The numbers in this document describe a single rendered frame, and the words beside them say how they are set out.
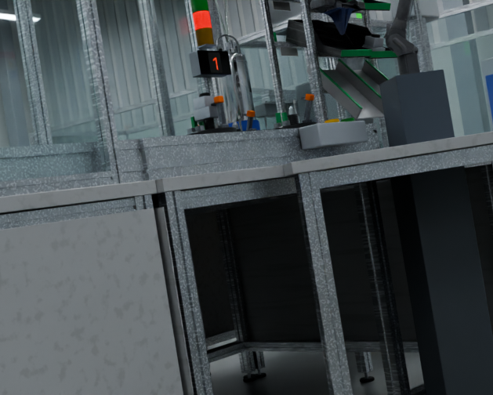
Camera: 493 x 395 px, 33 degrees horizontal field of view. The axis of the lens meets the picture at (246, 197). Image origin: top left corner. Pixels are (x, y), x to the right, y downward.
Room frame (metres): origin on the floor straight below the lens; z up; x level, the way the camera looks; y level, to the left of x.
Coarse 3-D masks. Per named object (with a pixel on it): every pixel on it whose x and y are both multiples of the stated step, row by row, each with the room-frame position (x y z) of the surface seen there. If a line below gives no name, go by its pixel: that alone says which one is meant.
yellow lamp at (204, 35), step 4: (200, 28) 2.41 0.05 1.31; (204, 28) 2.40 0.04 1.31; (208, 28) 2.41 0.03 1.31; (196, 32) 2.42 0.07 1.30; (200, 32) 2.41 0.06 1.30; (204, 32) 2.40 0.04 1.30; (208, 32) 2.41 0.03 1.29; (196, 36) 2.42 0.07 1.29; (200, 36) 2.41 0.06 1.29; (204, 36) 2.40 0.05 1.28; (208, 36) 2.41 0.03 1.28; (212, 36) 2.42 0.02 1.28; (200, 40) 2.41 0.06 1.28; (204, 40) 2.40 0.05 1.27; (208, 40) 2.41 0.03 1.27; (212, 40) 2.42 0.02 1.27; (200, 44) 2.41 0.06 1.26; (204, 44) 2.40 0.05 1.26
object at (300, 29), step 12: (288, 24) 2.76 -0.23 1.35; (300, 24) 2.71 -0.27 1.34; (324, 24) 2.80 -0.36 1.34; (288, 36) 2.77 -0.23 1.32; (300, 36) 2.72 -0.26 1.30; (324, 36) 2.81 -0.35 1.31; (336, 36) 2.76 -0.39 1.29; (324, 48) 2.63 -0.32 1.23; (336, 48) 2.74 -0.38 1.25; (348, 48) 2.73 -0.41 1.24; (360, 48) 2.68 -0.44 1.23
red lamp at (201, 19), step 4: (196, 12) 2.41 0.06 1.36; (200, 12) 2.40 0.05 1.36; (204, 12) 2.41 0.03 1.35; (208, 12) 2.42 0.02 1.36; (196, 16) 2.41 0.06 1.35; (200, 16) 2.40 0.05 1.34; (204, 16) 2.41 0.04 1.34; (208, 16) 2.42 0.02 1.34; (196, 20) 2.41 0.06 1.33; (200, 20) 2.40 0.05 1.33; (204, 20) 2.41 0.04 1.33; (208, 20) 2.41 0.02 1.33; (196, 24) 2.41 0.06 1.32; (200, 24) 2.41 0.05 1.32; (204, 24) 2.40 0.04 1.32; (208, 24) 2.41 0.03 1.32; (196, 28) 2.41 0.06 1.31
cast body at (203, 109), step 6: (204, 96) 2.21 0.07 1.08; (210, 96) 2.23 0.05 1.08; (198, 102) 2.23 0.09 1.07; (204, 102) 2.21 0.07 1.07; (210, 102) 2.23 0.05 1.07; (198, 108) 2.23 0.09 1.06; (204, 108) 2.22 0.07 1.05; (210, 108) 2.21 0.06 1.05; (216, 108) 2.22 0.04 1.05; (198, 114) 2.23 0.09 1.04; (204, 114) 2.22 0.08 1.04; (210, 114) 2.20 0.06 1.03; (216, 114) 2.22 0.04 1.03; (198, 120) 2.24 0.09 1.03
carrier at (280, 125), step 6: (294, 102) 2.53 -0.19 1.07; (294, 108) 2.48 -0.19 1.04; (276, 114) 2.50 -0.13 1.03; (282, 114) 2.52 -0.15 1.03; (294, 114) 2.46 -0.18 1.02; (276, 120) 2.50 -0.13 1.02; (282, 120) 2.52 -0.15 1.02; (288, 120) 2.47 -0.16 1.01; (294, 120) 2.47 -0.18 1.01; (306, 120) 2.43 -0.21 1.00; (276, 126) 2.45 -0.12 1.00; (282, 126) 2.42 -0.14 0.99; (288, 126) 2.41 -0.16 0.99; (294, 126) 2.41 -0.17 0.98; (300, 126) 2.41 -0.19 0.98
